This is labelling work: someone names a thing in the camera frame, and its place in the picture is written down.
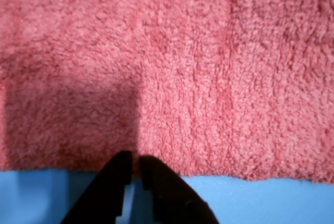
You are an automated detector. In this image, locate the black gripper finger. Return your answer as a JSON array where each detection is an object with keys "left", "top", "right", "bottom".
[
  {"left": 60, "top": 150, "right": 134, "bottom": 224},
  {"left": 140, "top": 156, "right": 222, "bottom": 224}
]

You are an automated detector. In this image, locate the orange terry towel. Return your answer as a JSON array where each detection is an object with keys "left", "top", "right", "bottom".
[{"left": 0, "top": 0, "right": 334, "bottom": 184}]

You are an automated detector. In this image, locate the smooth flat desk mat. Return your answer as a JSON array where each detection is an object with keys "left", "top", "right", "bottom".
[{"left": 0, "top": 168, "right": 334, "bottom": 224}]

